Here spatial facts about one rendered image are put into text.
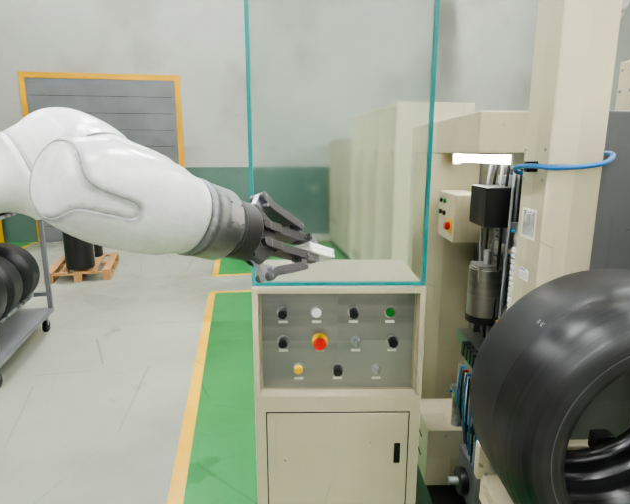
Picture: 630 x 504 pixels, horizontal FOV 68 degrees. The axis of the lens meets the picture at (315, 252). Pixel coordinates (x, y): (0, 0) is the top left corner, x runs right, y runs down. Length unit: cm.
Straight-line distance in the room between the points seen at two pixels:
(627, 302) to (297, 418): 106
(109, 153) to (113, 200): 4
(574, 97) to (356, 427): 115
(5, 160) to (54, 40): 973
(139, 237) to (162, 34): 949
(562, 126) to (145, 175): 97
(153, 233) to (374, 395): 125
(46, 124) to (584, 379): 86
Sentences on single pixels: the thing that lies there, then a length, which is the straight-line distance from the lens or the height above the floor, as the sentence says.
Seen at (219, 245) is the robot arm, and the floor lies 158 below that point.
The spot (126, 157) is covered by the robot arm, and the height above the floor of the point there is 168.
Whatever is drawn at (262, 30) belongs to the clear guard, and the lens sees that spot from 148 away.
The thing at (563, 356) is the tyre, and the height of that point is 134.
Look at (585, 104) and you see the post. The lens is 125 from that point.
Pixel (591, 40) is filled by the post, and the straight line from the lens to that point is 127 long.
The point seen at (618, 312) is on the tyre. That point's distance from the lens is 95.
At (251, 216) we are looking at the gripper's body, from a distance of 58.
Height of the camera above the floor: 168
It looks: 12 degrees down
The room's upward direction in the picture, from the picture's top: straight up
